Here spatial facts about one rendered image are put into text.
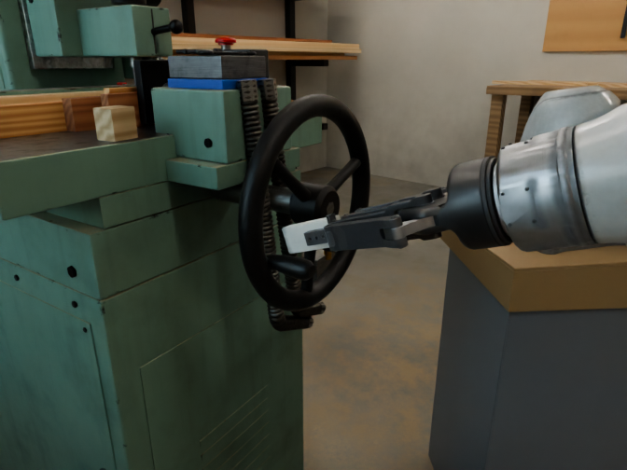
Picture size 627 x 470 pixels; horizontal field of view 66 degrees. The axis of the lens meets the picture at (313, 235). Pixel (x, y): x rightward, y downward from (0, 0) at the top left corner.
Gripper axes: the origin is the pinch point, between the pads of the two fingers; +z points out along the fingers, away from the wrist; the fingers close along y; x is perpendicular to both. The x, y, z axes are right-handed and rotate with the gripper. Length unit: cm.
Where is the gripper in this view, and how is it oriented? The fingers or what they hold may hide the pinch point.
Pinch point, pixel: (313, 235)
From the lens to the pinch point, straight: 51.7
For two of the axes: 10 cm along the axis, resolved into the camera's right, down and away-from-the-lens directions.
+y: -5.5, 2.8, -7.8
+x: 2.8, 9.5, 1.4
